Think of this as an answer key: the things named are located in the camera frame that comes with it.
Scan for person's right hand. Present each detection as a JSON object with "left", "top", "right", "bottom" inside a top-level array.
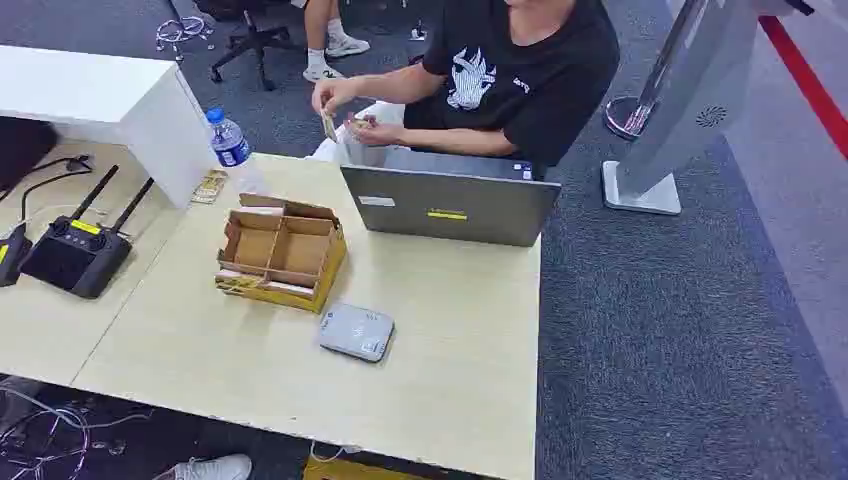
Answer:
[{"left": 311, "top": 75, "right": 360, "bottom": 115}]

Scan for person's left hand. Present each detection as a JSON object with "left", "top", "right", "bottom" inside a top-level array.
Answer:
[{"left": 345, "top": 115, "right": 407, "bottom": 148}]

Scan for white bag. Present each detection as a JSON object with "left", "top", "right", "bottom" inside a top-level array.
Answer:
[{"left": 310, "top": 101, "right": 407, "bottom": 168}]

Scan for person's legs with white shoes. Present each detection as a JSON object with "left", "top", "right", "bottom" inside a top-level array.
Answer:
[{"left": 301, "top": 0, "right": 372, "bottom": 85}]

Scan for black office chair base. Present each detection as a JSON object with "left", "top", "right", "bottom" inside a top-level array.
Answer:
[{"left": 209, "top": 0, "right": 307, "bottom": 93}]

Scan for grey laptop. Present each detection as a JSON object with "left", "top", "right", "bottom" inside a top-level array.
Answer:
[{"left": 339, "top": 146, "right": 563, "bottom": 249}]

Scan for clear water bottle blue cap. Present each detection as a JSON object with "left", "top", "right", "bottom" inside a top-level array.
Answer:
[{"left": 204, "top": 107, "right": 268, "bottom": 195}]

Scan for card stack on desk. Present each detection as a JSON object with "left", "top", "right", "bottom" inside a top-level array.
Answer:
[{"left": 190, "top": 168, "right": 230, "bottom": 206}]

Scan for wooden card box with dividers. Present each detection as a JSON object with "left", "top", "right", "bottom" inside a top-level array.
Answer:
[{"left": 214, "top": 192, "right": 348, "bottom": 315}]

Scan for seated person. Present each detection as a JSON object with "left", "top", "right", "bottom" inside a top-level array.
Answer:
[{"left": 311, "top": 0, "right": 621, "bottom": 181}]

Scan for white cards in box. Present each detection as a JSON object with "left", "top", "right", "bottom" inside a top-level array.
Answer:
[{"left": 215, "top": 267, "right": 317, "bottom": 298}]

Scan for flat grey device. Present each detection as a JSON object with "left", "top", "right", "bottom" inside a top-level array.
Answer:
[{"left": 315, "top": 302, "right": 397, "bottom": 364}]

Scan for white cabinet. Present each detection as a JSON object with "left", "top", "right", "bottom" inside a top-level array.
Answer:
[{"left": 0, "top": 44, "right": 221, "bottom": 211}]

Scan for black remote controller with antennas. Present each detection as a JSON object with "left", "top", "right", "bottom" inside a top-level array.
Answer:
[{"left": 19, "top": 164, "right": 156, "bottom": 301}]

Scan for silver display stand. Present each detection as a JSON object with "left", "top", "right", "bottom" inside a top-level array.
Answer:
[{"left": 600, "top": 0, "right": 796, "bottom": 217}]

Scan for black bag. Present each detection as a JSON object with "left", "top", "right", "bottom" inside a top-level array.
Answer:
[{"left": 0, "top": 116, "right": 60, "bottom": 194}]

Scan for yellow box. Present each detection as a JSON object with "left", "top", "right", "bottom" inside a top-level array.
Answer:
[{"left": 302, "top": 456, "right": 427, "bottom": 480}]

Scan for black device with yellow label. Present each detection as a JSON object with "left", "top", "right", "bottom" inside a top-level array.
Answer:
[{"left": 0, "top": 223, "right": 34, "bottom": 289}]

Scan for white shoe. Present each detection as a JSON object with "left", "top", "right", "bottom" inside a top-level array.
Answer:
[{"left": 151, "top": 453, "right": 254, "bottom": 480}]

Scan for white cable bundle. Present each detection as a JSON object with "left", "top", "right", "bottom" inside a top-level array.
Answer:
[{"left": 154, "top": 15, "right": 217, "bottom": 62}]

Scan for chrome stanchion post with base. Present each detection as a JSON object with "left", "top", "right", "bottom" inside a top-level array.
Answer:
[{"left": 603, "top": 0, "right": 705, "bottom": 142}]

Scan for black cable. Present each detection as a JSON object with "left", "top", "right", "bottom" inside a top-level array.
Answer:
[{"left": 0, "top": 154, "right": 95, "bottom": 224}]

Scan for tangled grey cables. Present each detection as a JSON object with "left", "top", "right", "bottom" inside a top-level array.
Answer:
[{"left": 0, "top": 386, "right": 155, "bottom": 480}]

